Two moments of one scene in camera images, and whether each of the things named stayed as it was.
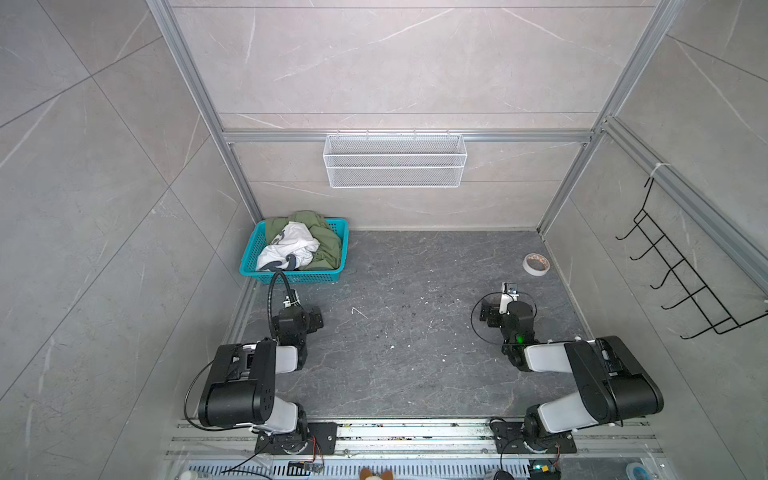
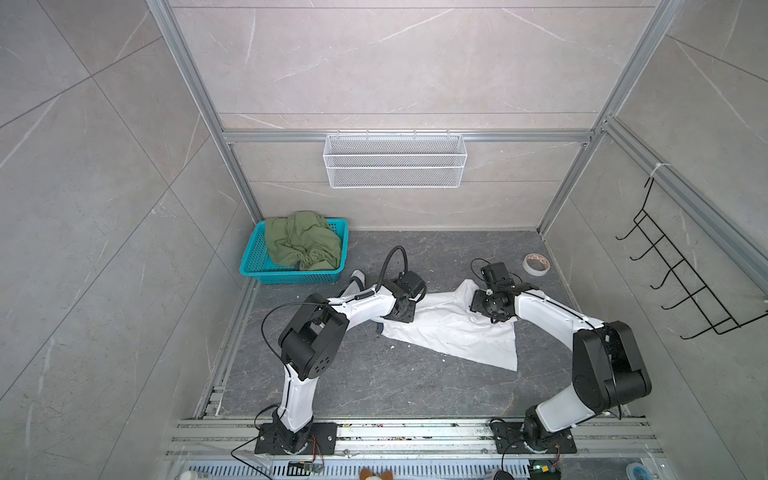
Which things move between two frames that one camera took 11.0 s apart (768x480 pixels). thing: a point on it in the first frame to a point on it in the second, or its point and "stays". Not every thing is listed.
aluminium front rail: (417, 438) stays
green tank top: (327, 255) stays
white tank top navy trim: (289, 249) to (444, 321)
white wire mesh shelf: (395, 160) stays
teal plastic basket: (255, 242) stays
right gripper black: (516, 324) to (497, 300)
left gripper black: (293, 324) to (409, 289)
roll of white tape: (538, 257) stays
